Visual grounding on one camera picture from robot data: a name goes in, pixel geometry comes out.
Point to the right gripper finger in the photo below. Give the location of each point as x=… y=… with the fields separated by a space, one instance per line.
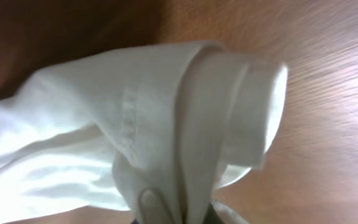
x=212 y=216

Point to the white printed t-shirt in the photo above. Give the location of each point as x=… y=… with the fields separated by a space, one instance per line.
x=153 y=130

